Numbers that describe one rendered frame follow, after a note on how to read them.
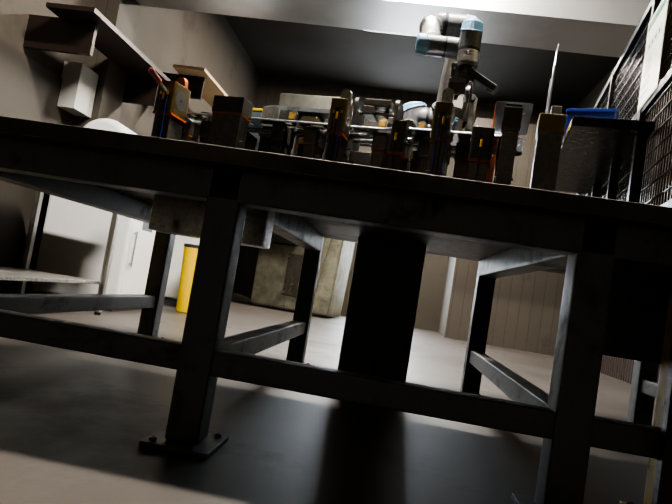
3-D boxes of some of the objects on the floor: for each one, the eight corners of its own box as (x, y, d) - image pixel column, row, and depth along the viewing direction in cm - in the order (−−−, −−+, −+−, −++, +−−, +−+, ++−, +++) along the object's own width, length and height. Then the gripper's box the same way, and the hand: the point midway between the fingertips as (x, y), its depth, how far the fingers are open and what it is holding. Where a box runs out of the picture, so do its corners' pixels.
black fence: (625, 547, 112) (717, -179, 121) (536, 398, 301) (575, 119, 311) (704, 568, 108) (793, -184, 118) (564, 404, 298) (602, 121, 307)
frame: (-166, 384, 134) (-108, 117, 138) (138, 336, 294) (161, 212, 298) (1035, 628, 105) (1064, 281, 109) (648, 427, 264) (665, 289, 268)
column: (340, 374, 273) (361, 242, 277) (403, 386, 269) (423, 251, 273) (333, 384, 242) (357, 235, 246) (404, 397, 239) (427, 245, 243)
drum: (181, 309, 503) (193, 245, 506) (219, 315, 498) (230, 251, 502) (165, 309, 468) (177, 241, 472) (205, 316, 463) (217, 248, 467)
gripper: (453, 73, 203) (445, 129, 202) (451, 54, 188) (442, 115, 187) (477, 74, 201) (469, 130, 199) (477, 55, 186) (468, 117, 185)
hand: (465, 121), depth 192 cm, fingers open, 9 cm apart
